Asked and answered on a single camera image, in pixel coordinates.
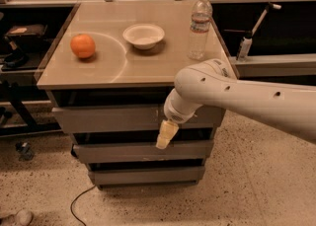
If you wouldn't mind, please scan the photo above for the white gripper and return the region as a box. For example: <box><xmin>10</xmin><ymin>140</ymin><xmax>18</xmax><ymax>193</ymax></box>
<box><xmin>156</xmin><ymin>89</ymin><xmax>201</xmax><ymax>149</ymax></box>

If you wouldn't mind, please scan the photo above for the grey top drawer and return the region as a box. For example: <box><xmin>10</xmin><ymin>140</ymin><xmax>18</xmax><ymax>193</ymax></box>
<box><xmin>52</xmin><ymin>103</ymin><xmax>227</xmax><ymax>134</ymax></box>

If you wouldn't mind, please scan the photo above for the grey drawer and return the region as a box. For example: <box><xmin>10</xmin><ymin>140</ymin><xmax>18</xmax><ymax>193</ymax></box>
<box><xmin>88</xmin><ymin>166</ymin><xmax>205</xmax><ymax>186</ymax></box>
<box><xmin>74</xmin><ymin>140</ymin><xmax>213</xmax><ymax>164</ymax></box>
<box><xmin>52</xmin><ymin>103</ymin><xmax>227</xmax><ymax>134</ymax></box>

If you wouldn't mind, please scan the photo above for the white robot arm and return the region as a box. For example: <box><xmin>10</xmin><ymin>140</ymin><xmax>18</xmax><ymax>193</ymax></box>
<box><xmin>156</xmin><ymin>59</ymin><xmax>316</xmax><ymax>149</ymax></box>

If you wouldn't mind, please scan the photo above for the grey middle drawer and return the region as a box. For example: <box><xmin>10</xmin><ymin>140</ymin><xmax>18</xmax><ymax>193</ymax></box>
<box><xmin>74</xmin><ymin>140</ymin><xmax>213</xmax><ymax>164</ymax></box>

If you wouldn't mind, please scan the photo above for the grey bottom drawer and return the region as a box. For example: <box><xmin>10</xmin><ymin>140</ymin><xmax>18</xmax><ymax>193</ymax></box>
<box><xmin>88</xmin><ymin>166</ymin><xmax>205</xmax><ymax>186</ymax></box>

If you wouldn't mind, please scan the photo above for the grey drawer cabinet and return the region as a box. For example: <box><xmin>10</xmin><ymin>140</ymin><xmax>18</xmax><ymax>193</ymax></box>
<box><xmin>37</xmin><ymin>0</ymin><xmax>239</xmax><ymax>190</ymax></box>

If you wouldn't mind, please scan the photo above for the white bowl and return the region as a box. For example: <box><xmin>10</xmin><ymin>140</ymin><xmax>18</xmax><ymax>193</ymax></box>
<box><xmin>122</xmin><ymin>24</ymin><xmax>165</xmax><ymax>50</ymax></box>

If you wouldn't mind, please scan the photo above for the clear plastic water bottle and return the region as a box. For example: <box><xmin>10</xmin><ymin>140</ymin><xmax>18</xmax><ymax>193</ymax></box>
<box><xmin>188</xmin><ymin>0</ymin><xmax>212</xmax><ymax>60</ymax></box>

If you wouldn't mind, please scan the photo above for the orange fruit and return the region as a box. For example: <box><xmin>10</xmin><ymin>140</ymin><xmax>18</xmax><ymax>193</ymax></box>
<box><xmin>70</xmin><ymin>34</ymin><xmax>96</xmax><ymax>58</ymax></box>

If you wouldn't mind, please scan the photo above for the small black floor object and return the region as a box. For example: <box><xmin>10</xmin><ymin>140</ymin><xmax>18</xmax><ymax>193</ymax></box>
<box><xmin>15</xmin><ymin>142</ymin><xmax>35</xmax><ymax>161</ymax></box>

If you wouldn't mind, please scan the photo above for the black item on shelf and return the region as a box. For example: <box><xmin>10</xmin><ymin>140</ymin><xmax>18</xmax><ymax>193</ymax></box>
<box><xmin>6</xmin><ymin>24</ymin><xmax>46</xmax><ymax>37</ymax></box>

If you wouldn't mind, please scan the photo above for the white shoe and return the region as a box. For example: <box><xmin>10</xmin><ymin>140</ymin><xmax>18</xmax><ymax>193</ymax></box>
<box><xmin>0</xmin><ymin>209</ymin><xmax>34</xmax><ymax>226</ymax></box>

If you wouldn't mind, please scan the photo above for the black floor cable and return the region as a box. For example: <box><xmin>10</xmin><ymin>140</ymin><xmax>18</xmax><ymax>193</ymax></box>
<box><xmin>69</xmin><ymin>185</ymin><xmax>97</xmax><ymax>226</ymax></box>

